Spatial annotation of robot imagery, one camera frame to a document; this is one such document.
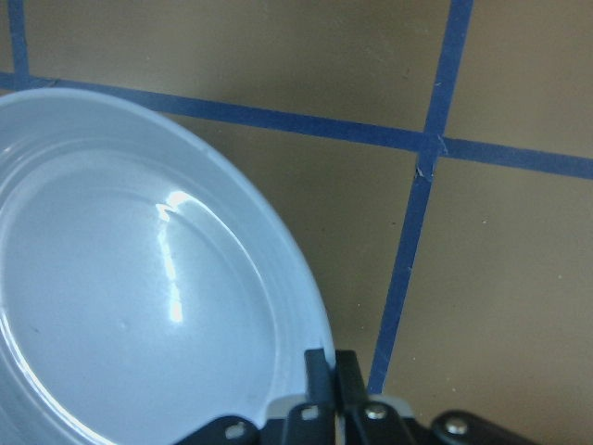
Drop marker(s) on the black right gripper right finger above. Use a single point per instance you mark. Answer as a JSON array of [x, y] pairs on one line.
[[373, 421]]

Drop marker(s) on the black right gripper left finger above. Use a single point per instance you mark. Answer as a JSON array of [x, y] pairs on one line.
[[310, 421]]

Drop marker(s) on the blue plate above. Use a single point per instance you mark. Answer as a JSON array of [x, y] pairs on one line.
[[147, 287]]

